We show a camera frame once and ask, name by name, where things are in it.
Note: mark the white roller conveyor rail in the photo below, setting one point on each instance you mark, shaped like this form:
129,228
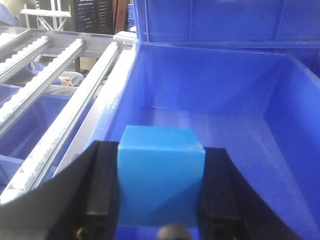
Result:
38,163

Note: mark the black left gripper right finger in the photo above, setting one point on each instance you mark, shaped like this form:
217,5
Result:
230,209

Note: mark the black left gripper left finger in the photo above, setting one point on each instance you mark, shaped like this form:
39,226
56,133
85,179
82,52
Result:
82,202

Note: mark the blue bin lower shelf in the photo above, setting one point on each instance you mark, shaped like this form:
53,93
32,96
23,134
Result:
21,138

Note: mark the blue bin rear left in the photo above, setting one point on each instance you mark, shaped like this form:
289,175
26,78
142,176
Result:
288,26

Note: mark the blue bin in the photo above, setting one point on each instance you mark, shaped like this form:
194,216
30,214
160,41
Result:
263,108
288,26

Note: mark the blue bin front left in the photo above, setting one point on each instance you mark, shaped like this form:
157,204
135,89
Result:
263,108

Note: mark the blue cube block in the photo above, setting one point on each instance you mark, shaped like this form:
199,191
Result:
160,172

